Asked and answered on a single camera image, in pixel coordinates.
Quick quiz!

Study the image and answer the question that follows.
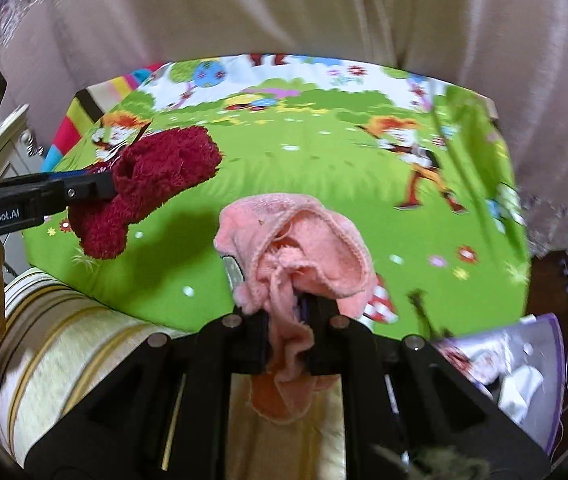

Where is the green cartoon print tablecloth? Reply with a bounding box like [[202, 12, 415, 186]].
[[24, 54, 529, 337]]

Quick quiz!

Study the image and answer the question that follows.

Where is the beige curtain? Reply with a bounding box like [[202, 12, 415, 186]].
[[0, 0, 568, 252]]

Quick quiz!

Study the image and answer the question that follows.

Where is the pink knitted cloth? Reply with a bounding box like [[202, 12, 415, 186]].
[[213, 193, 376, 424]]

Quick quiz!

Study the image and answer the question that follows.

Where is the white ornate cabinet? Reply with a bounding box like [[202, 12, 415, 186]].
[[0, 104, 44, 284]]

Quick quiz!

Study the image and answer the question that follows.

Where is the dark red fuzzy cloth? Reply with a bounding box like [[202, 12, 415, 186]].
[[68, 126, 222, 260]]

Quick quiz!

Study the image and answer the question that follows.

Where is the purple plastic storage box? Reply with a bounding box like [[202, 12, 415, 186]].
[[436, 314, 566, 454]]

